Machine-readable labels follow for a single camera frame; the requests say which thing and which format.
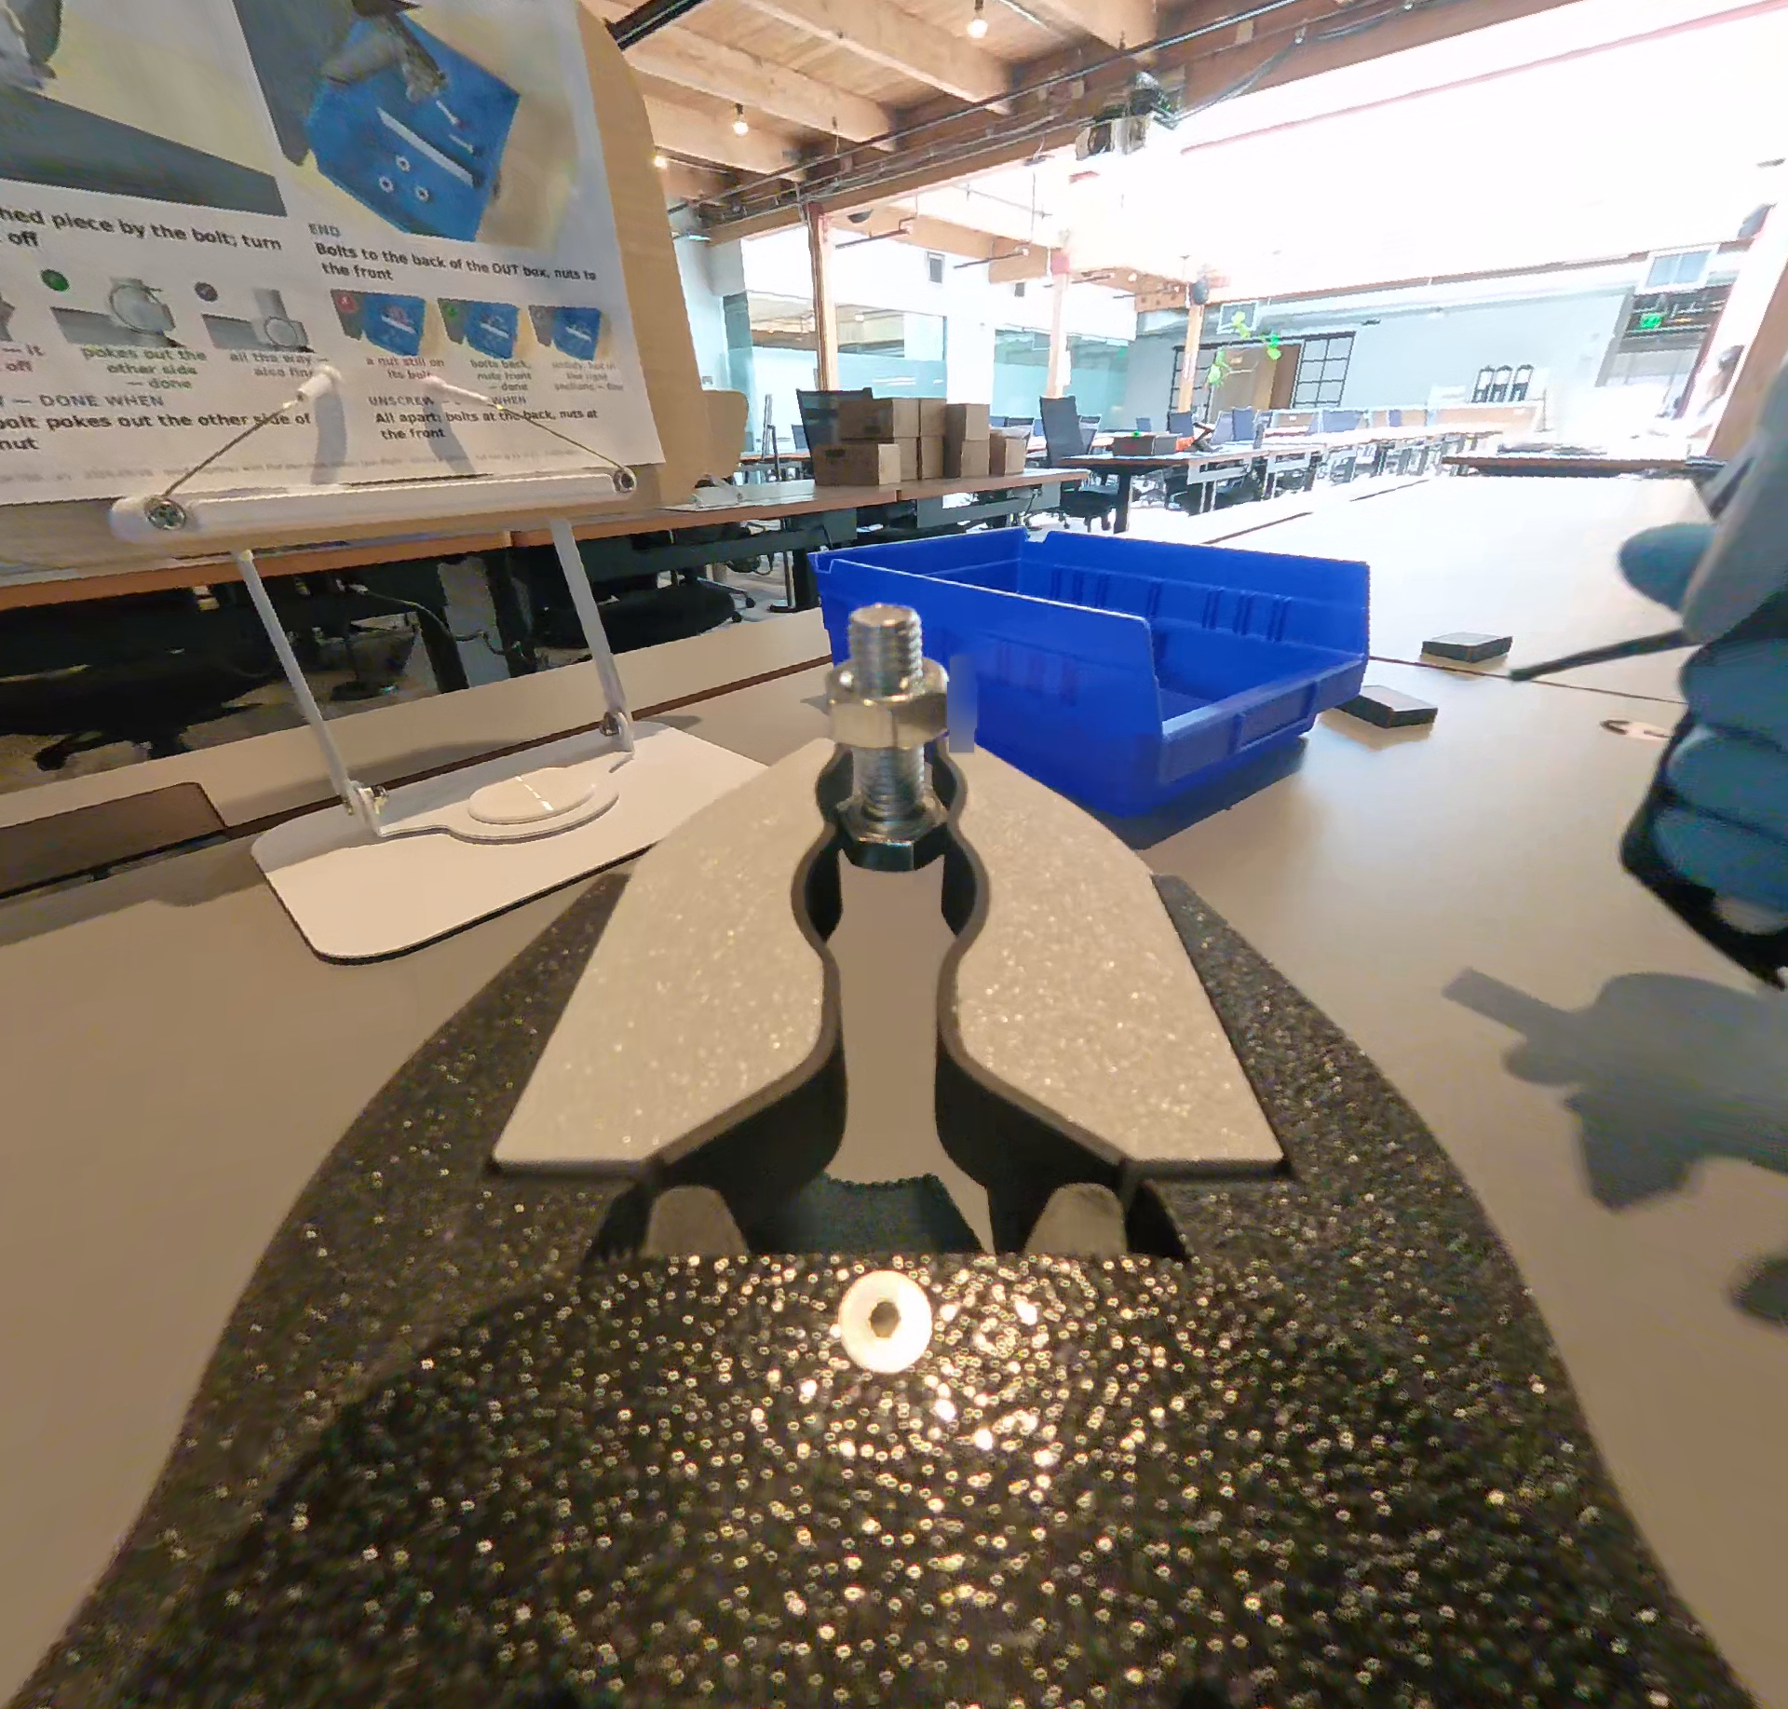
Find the person's right hand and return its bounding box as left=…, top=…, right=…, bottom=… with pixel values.
left=1616, top=359, right=1788, bottom=935

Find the green potted plant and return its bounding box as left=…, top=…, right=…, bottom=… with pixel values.
left=1207, top=314, right=1295, bottom=388

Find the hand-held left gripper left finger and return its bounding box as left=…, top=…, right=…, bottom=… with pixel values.
left=488, top=733, right=852, bottom=1258

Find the wooden document stand white base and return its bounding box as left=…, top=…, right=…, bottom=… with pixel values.
left=0, top=5, right=765, bottom=964

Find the dark desk cable cover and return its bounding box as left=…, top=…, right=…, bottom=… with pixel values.
left=0, top=784, right=231, bottom=898

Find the black cable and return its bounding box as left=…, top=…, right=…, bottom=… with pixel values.
left=1507, top=630, right=1690, bottom=685

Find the stack of cardboard boxes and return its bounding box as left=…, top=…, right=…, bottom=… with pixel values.
left=806, top=390, right=1035, bottom=488

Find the steel hex nut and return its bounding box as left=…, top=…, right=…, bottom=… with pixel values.
left=828, top=660, right=951, bottom=746

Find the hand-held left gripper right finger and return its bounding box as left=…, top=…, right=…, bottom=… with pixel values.
left=931, top=733, right=1291, bottom=1268

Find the blue plastic bin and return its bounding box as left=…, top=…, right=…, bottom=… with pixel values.
left=809, top=528, right=1372, bottom=817

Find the steel hex bolt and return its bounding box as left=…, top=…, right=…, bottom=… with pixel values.
left=828, top=602, right=955, bottom=872

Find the long brown-edged desk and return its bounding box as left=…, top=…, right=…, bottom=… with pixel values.
left=0, top=466, right=1090, bottom=705

